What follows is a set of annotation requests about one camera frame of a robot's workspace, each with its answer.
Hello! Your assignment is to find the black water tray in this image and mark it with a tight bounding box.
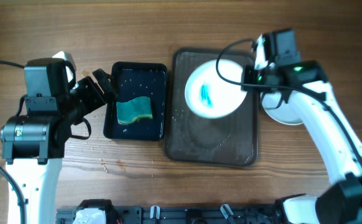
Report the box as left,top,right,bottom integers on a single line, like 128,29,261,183
103,62,167,141

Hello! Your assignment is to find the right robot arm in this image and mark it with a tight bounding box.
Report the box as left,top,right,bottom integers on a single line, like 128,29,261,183
242,29,362,223

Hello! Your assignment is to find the white plate top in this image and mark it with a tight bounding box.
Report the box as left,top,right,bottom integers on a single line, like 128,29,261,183
184,59,247,119

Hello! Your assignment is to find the brown serving tray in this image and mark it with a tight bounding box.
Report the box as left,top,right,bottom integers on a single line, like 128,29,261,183
164,47,259,168

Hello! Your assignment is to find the white plate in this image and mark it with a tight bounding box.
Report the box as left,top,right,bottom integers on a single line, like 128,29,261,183
184,59,247,119
260,92,303,126

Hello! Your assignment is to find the green yellow sponge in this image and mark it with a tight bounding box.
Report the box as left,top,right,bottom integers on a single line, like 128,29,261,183
116,96,153,125

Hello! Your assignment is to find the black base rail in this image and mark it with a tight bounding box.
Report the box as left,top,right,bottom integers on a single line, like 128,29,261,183
55,199,288,224

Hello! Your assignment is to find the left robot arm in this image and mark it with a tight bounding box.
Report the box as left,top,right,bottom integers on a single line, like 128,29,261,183
0,58,116,223

